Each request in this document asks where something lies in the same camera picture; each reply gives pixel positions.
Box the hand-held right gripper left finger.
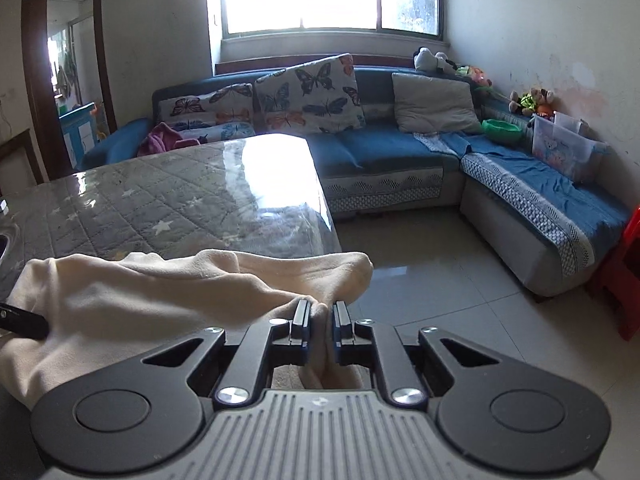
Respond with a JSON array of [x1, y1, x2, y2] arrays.
[[142, 300, 312, 406]]

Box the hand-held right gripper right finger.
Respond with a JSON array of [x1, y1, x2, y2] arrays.
[[334, 301, 501, 405]]

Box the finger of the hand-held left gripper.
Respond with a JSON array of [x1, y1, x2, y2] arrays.
[[0, 302, 50, 341]]

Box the cream fleece pants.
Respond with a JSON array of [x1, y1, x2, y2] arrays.
[[0, 249, 375, 411]]

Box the black round hot plate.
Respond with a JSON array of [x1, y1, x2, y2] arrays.
[[0, 230, 20, 268]]

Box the blue sofa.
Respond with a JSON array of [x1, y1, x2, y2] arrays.
[[82, 55, 631, 301]]

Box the blue cabinet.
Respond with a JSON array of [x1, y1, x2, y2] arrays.
[[59, 102, 98, 171]]

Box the pink cloth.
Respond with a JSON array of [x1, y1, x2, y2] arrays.
[[137, 122, 201, 157]]

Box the square butterfly pillow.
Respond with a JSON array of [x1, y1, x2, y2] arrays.
[[254, 54, 365, 135]]

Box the long butterfly pillow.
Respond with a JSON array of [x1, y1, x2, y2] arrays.
[[157, 83, 256, 143]]

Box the grey pillow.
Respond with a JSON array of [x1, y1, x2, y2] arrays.
[[391, 72, 483, 134]]

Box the green bowl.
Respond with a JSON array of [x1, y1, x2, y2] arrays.
[[481, 119, 523, 143]]

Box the red plastic stool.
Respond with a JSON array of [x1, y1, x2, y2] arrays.
[[587, 205, 640, 341]]

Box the clear storage box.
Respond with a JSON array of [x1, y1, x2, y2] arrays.
[[531, 112, 608, 183]]

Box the green pink toy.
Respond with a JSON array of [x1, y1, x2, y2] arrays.
[[457, 65, 493, 92]]

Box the brown plush toy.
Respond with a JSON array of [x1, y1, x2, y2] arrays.
[[509, 87, 555, 117]]

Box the brown door frame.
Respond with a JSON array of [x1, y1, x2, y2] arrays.
[[21, 0, 118, 181]]

